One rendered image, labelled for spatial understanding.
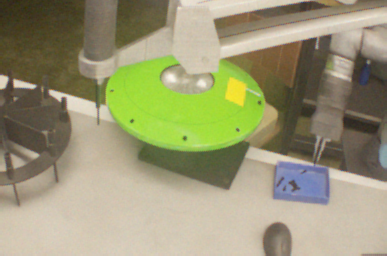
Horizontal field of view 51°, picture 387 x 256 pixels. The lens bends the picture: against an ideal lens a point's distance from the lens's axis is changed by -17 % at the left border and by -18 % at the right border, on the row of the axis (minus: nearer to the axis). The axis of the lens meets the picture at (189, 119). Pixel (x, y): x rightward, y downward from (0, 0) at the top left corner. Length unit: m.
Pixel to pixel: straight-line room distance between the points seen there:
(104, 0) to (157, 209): 0.51
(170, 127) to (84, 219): 0.24
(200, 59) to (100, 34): 0.12
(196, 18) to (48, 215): 0.53
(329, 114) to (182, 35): 0.48
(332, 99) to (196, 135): 0.28
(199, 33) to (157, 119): 0.35
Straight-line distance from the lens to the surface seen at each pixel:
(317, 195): 1.00
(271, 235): 0.86
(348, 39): 0.92
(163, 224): 0.88
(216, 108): 0.87
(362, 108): 2.56
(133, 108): 0.87
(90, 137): 1.05
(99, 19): 0.51
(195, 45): 0.53
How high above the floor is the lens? 1.60
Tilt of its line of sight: 38 degrees down
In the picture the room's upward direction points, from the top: 7 degrees clockwise
